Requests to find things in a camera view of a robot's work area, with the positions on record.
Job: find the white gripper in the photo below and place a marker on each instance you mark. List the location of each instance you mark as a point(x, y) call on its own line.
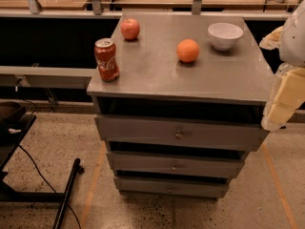
point(294, 39)

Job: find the orange fruit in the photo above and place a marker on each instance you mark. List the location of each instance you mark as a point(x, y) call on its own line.
point(187, 50)

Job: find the red coke can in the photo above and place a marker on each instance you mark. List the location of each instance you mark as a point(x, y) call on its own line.
point(105, 52)

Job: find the white ceramic bowl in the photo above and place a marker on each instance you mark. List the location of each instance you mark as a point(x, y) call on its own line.
point(224, 36)

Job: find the grey drawer cabinet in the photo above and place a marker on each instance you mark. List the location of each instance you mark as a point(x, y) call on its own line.
point(181, 128)

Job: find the red apple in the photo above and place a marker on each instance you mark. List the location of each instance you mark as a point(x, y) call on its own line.
point(130, 29)

